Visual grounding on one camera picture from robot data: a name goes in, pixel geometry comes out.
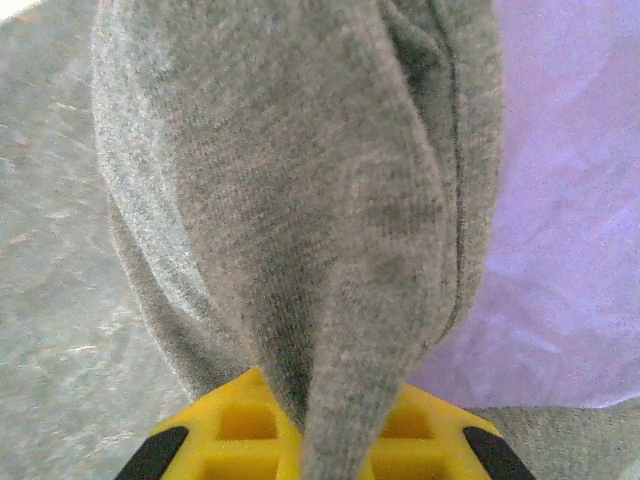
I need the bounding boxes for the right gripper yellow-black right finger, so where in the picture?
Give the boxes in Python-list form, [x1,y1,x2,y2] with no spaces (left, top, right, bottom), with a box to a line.
[359,382,539,480]

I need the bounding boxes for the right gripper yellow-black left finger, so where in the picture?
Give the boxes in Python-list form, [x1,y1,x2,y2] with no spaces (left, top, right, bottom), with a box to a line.
[114,367,304,480]

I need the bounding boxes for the grey knit trousers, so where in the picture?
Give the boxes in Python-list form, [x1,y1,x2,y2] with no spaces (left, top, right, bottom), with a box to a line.
[89,0,640,480]

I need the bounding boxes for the purple t-shirt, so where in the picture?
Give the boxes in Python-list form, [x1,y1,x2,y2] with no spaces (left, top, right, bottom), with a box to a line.
[409,0,640,412]

